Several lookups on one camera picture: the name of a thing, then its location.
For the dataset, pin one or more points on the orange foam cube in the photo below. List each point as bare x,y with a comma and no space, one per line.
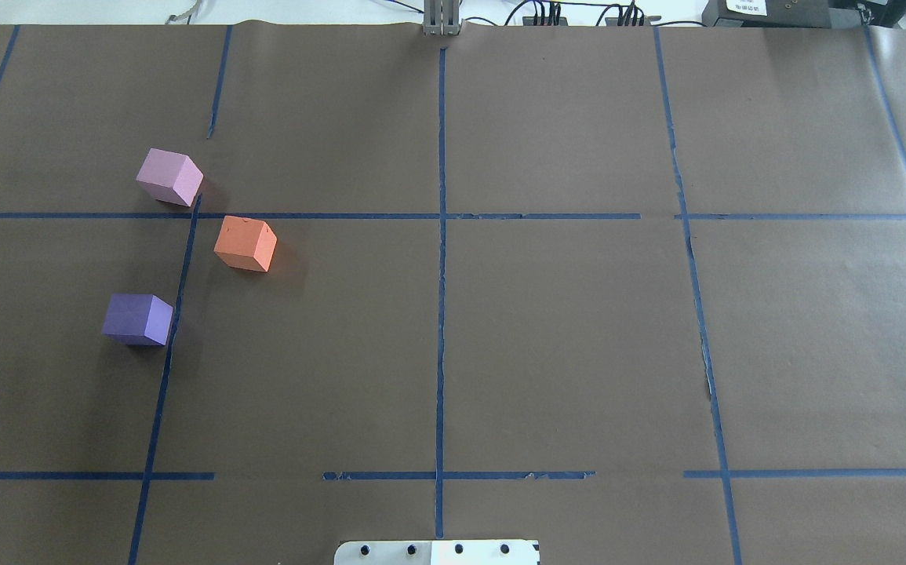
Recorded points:
245,243

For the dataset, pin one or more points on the black power strip left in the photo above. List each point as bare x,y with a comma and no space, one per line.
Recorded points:
545,21

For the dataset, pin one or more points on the black power strip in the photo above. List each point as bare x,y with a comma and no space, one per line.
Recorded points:
631,21
545,21

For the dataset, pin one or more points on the pink foam cube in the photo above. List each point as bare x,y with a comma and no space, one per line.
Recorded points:
170,177

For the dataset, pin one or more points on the black power strip right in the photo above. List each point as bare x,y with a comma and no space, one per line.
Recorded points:
631,21

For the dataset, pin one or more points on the purple foam cube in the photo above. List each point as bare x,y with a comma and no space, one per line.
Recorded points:
138,320

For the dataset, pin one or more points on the black computer box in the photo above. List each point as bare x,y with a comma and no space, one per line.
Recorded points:
803,14

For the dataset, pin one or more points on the aluminium frame post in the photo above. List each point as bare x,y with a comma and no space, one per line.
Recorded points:
442,17

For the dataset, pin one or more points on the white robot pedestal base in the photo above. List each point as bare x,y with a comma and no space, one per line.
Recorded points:
469,551

